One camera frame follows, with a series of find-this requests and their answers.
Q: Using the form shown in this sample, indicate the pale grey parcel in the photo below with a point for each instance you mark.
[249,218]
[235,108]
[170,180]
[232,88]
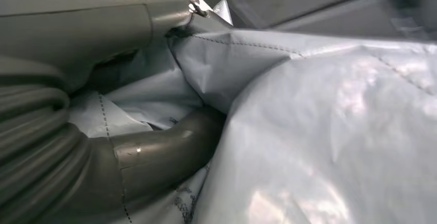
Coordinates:
[307,130]

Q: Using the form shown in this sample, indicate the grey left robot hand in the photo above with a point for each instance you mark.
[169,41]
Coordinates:
[85,21]

